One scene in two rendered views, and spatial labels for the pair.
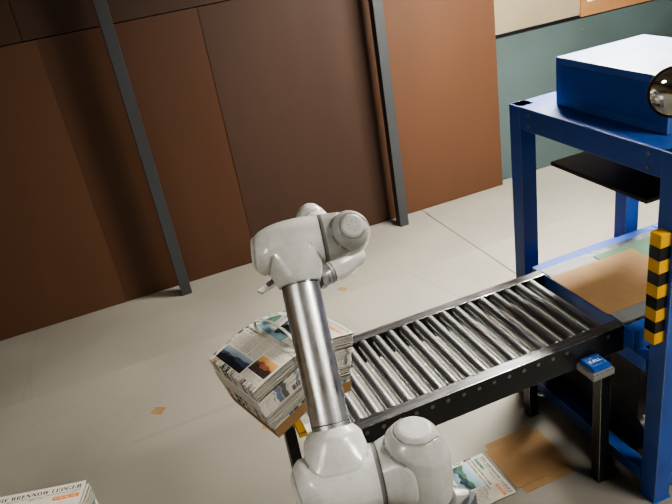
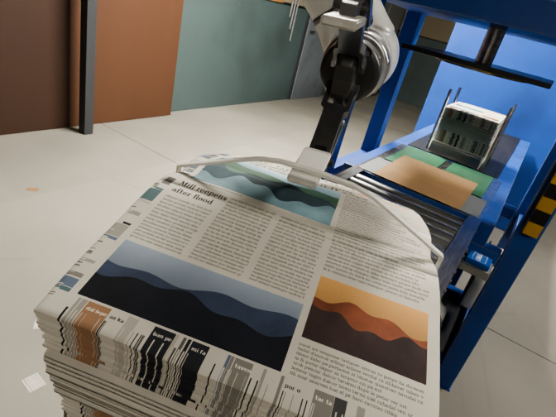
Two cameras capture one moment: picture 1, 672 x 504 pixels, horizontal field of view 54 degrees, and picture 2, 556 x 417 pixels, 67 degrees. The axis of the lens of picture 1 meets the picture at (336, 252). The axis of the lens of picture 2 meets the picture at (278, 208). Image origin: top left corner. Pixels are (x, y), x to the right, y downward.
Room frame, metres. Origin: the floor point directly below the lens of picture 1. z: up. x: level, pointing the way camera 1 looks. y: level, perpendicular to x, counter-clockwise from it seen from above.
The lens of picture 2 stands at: (1.65, 0.54, 1.37)
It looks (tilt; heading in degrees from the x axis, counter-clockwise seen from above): 26 degrees down; 314
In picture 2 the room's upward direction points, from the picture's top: 15 degrees clockwise
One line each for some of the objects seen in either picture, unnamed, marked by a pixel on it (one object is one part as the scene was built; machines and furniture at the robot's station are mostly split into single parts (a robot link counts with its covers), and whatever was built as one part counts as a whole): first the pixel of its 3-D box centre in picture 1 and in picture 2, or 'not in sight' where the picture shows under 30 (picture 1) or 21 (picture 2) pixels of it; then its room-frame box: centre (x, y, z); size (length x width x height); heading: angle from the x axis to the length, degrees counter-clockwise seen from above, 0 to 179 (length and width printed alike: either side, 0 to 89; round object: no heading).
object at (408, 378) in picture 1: (399, 367); not in sight; (2.15, -0.17, 0.77); 0.47 x 0.05 x 0.05; 17
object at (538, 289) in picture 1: (562, 305); (405, 200); (2.37, -0.91, 0.77); 0.47 x 0.05 x 0.05; 17
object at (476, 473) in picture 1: (463, 486); not in sight; (2.21, -0.39, 0.00); 0.37 x 0.28 x 0.01; 107
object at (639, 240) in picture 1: (642, 280); (430, 183); (2.50, -1.33, 0.75); 0.70 x 0.65 x 0.10; 107
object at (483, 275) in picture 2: (595, 368); (475, 266); (2.03, -0.91, 0.70); 0.10 x 0.10 x 0.03; 17
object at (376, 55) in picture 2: not in sight; (347, 73); (1.99, 0.12, 1.30); 0.09 x 0.07 x 0.08; 124
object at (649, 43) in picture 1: (653, 79); not in sight; (2.49, -1.32, 1.65); 0.60 x 0.45 x 0.20; 17
